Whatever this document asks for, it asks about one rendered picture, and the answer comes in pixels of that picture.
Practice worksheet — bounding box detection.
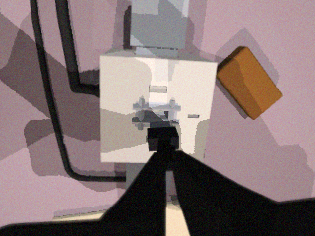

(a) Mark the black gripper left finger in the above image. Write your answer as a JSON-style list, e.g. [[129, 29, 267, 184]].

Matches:
[[0, 152, 166, 236]]

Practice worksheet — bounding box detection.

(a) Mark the cream flat rectangular sheet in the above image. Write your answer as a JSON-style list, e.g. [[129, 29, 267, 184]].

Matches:
[[52, 200, 189, 236]]

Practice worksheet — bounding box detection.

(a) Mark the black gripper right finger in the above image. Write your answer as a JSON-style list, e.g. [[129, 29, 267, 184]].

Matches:
[[172, 150, 315, 236]]

